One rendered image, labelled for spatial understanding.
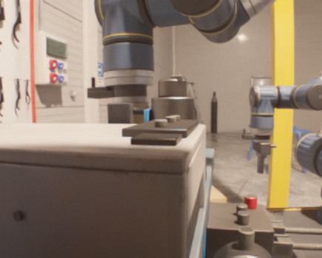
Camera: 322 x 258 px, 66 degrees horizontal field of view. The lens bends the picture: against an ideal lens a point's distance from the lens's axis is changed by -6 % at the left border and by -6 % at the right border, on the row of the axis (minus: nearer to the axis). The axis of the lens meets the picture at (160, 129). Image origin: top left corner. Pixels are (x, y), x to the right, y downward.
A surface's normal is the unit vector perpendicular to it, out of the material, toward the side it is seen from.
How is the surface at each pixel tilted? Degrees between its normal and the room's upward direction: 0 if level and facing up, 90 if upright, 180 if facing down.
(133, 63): 89
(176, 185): 90
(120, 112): 90
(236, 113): 90
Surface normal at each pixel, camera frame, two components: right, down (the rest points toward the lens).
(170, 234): -0.22, 0.10
